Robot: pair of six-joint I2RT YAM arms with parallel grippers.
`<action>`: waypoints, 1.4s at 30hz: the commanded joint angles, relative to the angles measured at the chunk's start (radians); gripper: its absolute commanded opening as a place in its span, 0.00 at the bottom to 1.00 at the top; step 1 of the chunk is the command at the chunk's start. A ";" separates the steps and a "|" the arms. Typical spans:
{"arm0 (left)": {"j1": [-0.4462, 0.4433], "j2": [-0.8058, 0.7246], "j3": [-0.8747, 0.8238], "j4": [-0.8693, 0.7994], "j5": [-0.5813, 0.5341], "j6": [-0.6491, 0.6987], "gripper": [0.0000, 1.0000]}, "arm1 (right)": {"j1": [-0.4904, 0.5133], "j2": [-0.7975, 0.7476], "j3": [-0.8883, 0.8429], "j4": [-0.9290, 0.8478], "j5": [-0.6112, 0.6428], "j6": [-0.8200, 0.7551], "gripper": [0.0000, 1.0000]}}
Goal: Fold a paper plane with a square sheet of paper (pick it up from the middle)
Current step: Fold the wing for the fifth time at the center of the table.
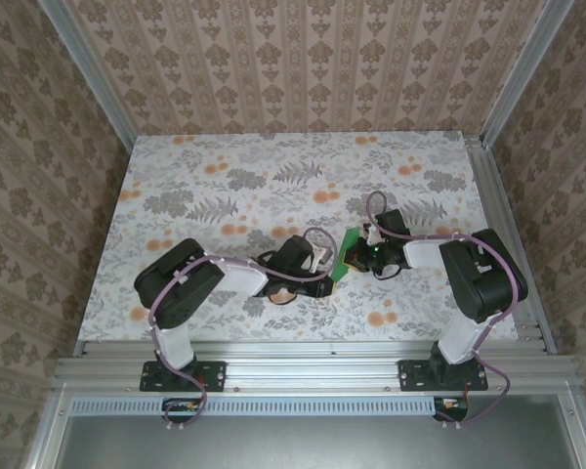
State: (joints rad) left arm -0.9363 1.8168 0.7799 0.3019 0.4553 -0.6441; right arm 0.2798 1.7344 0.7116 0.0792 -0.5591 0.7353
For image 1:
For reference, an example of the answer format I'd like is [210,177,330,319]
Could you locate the small connector board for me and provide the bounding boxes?
[433,396,471,422]
[163,398,201,424]

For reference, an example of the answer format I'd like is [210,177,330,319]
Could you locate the thin black right gripper cable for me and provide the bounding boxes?
[372,263,405,281]

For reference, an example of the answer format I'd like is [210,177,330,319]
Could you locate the aluminium front frame rail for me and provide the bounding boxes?
[52,340,576,392]

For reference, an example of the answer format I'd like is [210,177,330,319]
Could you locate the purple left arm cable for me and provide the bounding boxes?
[147,225,341,434]

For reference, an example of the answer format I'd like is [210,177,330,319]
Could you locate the aluminium corner post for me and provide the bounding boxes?
[37,0,139,152]
[477,0,576,148]

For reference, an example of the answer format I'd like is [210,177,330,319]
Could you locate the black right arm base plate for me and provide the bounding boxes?
[398,359,489,392]

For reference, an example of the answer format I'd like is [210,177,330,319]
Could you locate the aluminium frame bar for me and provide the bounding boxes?
[21,385,74,469]
[559,385,586,469]

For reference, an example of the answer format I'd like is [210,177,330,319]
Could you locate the green cloth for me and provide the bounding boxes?
[330,227,366,283]

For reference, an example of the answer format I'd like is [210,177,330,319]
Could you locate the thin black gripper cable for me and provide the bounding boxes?
[267,290,300,308]
[372,263,405,281]

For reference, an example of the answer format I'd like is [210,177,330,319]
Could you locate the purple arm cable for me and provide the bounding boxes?
[147,225,341,434]
[365,190,530,431]

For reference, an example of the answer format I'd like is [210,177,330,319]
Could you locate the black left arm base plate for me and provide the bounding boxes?
[140,360,227,393]

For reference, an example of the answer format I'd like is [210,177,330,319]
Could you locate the floral patterned table cover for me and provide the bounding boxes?
[77,130,520,343]

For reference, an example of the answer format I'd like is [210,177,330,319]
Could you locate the aluminium side rail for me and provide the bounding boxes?
[463,135,559,356]

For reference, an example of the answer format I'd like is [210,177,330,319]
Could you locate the grey slotted cable duct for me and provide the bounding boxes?
[69,395,439,415]

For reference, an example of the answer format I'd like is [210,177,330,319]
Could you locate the thin black left gripper cable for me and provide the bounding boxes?
[267,290,300,308]

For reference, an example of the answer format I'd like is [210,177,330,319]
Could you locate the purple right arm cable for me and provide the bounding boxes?
[365,190,530,431]

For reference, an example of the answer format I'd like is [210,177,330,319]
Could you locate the grey metal panel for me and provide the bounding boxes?
[53,412,583,469]

